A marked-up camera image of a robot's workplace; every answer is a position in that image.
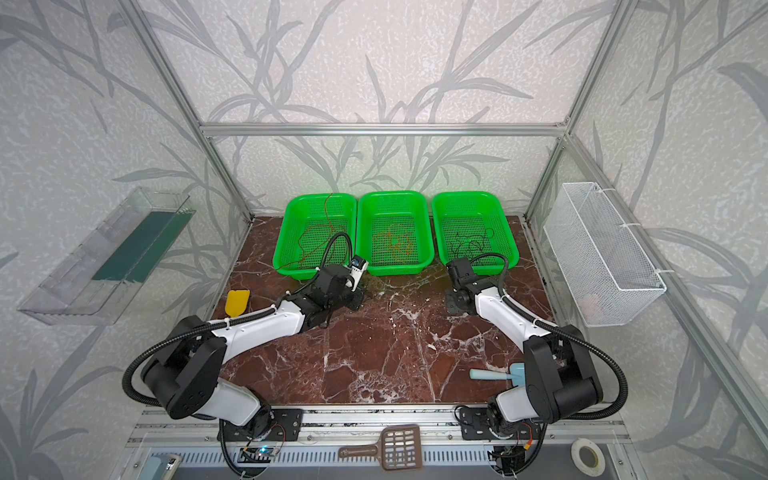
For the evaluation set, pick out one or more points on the right green plastic basket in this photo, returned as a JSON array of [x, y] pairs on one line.
[[468, 224]]

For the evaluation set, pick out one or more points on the aluminium rail base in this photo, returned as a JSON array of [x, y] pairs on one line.
[[337, 424]]

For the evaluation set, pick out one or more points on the grey device with screen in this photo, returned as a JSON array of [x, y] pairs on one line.
[[160, 467]]

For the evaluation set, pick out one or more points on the left green plastic basket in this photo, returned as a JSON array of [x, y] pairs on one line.
[[309, 222]]

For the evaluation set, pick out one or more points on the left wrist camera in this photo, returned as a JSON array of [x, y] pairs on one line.
[[357, 267]]

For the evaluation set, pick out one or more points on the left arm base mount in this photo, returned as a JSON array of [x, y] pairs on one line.
[[280, 424]]

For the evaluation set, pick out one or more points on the yellow plastic spatula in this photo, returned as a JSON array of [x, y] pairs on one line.
[[237, 303]]

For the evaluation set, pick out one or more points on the brown slotted spatula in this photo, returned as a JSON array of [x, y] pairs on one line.
[[397, 448]]

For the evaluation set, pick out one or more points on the green circuit board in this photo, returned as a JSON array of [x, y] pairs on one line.
[[259, 454]]

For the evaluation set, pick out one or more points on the light blue plastic scoop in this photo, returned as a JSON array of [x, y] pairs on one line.
[[515, 374]]

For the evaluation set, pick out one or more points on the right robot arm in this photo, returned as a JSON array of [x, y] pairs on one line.
[[560, 379]]

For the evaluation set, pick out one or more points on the middle green plastic basket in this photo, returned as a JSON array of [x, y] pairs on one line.
[[393, 233]]

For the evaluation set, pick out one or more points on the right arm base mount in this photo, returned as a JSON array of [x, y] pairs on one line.
[[475, 425]]

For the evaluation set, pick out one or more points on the white wire mesh basket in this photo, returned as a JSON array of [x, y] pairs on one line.
[[609, 275]]

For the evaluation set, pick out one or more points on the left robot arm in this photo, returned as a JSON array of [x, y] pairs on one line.
[[181, 373]]

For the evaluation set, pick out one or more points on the white tape roll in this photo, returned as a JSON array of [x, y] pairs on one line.
[[588, 458]]

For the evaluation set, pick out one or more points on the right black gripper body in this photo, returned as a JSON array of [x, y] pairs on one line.
[[458, 302]]

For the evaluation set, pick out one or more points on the clear acrylic wall shelf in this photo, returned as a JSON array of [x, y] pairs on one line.
[[99, 279]]

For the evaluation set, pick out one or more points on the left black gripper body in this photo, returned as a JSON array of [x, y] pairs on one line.
[[349, 287]]

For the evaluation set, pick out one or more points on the green plastic basket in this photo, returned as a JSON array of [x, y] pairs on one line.
[[393, 233], [468, 224], [309, 222]]

